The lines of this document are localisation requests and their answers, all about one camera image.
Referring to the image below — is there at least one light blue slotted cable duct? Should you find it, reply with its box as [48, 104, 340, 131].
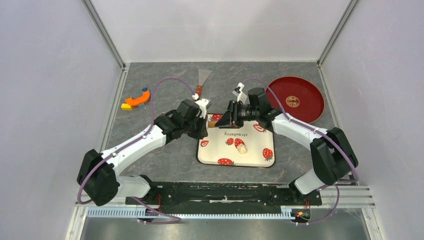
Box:
[86, 207, 294, 220]

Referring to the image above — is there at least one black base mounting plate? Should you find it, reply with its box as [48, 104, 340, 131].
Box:
[141, 182, 322, 214]

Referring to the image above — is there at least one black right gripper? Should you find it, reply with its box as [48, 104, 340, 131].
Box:
[216, 100, 260, 130]

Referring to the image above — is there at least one white strawberry print tray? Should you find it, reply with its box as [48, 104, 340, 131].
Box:
[196, 121, 276, 168]

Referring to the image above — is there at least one dark red round plate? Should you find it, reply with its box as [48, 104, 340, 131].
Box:
[265, 76, 325, 124]

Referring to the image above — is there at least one yellow toy block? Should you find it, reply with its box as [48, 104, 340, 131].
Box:
[120, 103, 133, 111]

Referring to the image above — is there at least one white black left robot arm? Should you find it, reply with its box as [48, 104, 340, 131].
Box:
[77, 98, 211, 206]

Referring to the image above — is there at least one orange curved toy block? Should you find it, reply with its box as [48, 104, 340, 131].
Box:
[125, 89, 151, 107]

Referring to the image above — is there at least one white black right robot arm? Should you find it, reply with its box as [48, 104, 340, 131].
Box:
[215, 87, 359, 204]

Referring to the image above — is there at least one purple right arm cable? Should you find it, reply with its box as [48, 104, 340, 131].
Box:
[243, 77, 361, 227]

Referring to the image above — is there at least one beige dough piece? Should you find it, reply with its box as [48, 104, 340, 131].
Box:
[236, 144, 248, 155]

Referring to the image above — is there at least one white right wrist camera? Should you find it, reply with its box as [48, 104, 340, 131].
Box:
[232, 82, 248, 105]

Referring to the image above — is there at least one wooden dough roller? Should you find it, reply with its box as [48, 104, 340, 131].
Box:
[207, 120, 231, 129]

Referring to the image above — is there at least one metal scraper with wooden handle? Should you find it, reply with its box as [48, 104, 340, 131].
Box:
[196, 69, 212, 97]

